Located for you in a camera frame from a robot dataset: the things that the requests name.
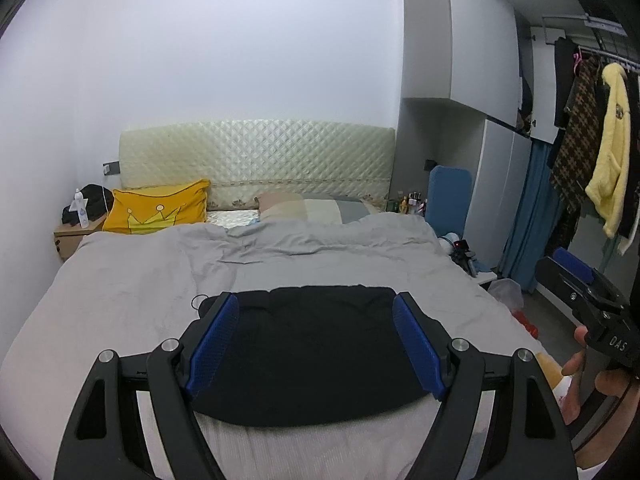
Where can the wooden nightstand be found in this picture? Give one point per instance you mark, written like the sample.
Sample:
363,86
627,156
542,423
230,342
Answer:
67,238

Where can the yellow fleece hanging garment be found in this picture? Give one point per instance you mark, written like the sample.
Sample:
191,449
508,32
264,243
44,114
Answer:
607,187

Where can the black device on side table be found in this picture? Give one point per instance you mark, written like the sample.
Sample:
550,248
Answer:
463,256

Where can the grey patchwork pillow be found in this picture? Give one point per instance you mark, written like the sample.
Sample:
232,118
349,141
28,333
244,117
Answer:
319,208

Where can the white spray bottle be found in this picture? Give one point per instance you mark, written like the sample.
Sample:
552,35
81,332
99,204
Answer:
78,205

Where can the cream quilted headboard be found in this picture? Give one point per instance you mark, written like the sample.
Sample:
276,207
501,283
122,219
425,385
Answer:
242,159

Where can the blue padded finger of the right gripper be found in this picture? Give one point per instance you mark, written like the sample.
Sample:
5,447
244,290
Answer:
573,265

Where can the brown houndstooth hanging coat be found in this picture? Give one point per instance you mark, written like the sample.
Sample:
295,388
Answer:
573,166

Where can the person's right hand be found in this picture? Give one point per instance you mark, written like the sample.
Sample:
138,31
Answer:
601,410

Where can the blue padded chair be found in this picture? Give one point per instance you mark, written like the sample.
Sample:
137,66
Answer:
448,199

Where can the black clothing on nightstand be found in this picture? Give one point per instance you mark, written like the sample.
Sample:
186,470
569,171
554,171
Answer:
99,201

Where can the translucent plastic bag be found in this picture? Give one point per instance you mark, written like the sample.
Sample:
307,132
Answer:
508,292

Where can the yellow crown pillow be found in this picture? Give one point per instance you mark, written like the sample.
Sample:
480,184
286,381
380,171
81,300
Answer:
149,210

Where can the blue curtain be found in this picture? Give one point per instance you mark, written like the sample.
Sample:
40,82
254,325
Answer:
538,211

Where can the white side table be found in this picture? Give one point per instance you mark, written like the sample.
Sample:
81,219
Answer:
483,278

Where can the grey white wardrobe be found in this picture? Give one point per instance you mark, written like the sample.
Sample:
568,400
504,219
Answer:
461,90

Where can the black puffer jacket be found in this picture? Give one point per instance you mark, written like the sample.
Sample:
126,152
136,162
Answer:
311,355

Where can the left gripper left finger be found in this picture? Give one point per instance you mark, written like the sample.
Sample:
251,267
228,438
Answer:
104,437

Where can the red orange bag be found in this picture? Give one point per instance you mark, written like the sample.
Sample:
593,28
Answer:
531,328

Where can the small bottles on shelf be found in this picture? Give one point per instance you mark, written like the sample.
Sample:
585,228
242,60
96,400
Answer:
412,202

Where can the wall power socket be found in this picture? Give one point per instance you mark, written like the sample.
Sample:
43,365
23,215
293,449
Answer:
111,168

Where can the grey duvet bed cover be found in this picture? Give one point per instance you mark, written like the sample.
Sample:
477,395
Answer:
128,293

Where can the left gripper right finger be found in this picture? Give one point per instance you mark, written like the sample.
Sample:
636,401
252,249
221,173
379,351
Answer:
526,437

